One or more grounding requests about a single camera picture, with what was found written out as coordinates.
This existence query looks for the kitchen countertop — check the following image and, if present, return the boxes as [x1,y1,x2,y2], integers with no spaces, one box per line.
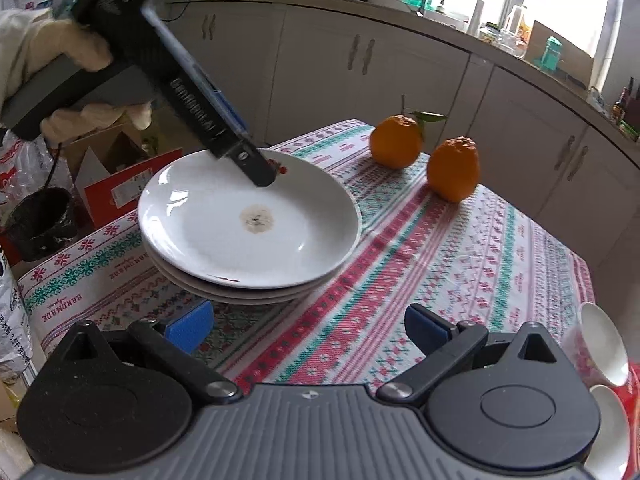
[167,0,640,156]

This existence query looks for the white pink-floral bowl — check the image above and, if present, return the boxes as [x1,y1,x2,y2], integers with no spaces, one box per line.
[577,302,630,387]
[584,385,632,480]

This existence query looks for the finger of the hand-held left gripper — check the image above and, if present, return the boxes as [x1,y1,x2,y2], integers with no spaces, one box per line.
[141,1,249,136]
[227,137,279,189]

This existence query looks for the stained white floral plate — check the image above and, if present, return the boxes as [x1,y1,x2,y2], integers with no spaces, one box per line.
[137,148,362,289]

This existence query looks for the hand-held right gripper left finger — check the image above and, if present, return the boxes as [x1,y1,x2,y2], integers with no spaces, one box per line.
[47,301,243,406]

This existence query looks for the glass teapot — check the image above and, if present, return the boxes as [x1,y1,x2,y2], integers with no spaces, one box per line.
[481,22,527,57]

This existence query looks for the brown cardboard sheet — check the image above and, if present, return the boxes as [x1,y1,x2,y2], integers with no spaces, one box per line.
[527,20,597,89]

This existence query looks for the open cardboard box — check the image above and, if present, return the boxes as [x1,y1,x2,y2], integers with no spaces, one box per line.
[65,122,152,182]

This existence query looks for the dark sauce bottle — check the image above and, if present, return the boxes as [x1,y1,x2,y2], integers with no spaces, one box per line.
[612,87,629,124]

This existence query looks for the black trash bin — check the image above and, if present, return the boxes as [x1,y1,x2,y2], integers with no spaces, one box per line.
[5,187,79,262]

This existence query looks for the white kitchen cabinets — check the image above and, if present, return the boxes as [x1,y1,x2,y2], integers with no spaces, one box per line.
[165,0,640,286]

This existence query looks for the white printed bag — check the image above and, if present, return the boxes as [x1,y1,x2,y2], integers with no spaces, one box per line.
[0,255,34,377]

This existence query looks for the bumpy orange without leaf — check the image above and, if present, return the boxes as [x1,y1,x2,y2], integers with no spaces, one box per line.
[426,136,481,204]

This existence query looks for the patterned tablecloth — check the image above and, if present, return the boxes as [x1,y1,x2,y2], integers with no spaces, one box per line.
[17,119,596,397]

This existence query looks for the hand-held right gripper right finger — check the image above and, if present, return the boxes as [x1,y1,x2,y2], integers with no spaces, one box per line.
[375,303,576,408]

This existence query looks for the white plastic jug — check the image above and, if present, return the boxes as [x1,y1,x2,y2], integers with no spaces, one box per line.
[505,5,529,36]

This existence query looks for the orange with green leaf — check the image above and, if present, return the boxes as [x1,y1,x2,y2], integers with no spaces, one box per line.
[370,94,449,170]

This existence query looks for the person's left hand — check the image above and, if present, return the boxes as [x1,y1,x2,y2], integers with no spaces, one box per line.
[0,10,153,144]

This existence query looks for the red cardboard box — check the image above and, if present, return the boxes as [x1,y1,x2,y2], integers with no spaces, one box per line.
[82,148,184,229]

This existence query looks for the red white plastic bag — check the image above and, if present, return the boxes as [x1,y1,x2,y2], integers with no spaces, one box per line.
[0,130,57,197]

